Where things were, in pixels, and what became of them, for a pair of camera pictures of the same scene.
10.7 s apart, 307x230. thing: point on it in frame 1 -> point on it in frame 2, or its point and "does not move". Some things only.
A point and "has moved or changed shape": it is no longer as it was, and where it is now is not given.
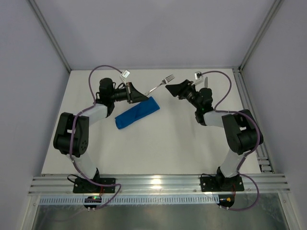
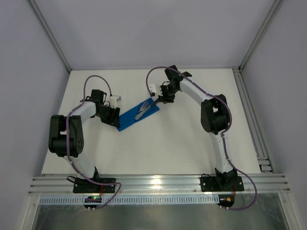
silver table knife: (206, 82) -> (141, 113)
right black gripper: (185, 89) -> (164, 96)
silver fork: (169, 77) has moved or changed shape
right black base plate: (218, 183) does not move
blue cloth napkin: (145, 108) does not move
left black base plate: (85, 185) does not move
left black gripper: (129, 92) -> (113, 116)
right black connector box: (227, 201) does not move
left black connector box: (92, 199) does not move
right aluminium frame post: (275, 8) does not move
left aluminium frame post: (50, 33) does not move
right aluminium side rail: (264, 164) does not move
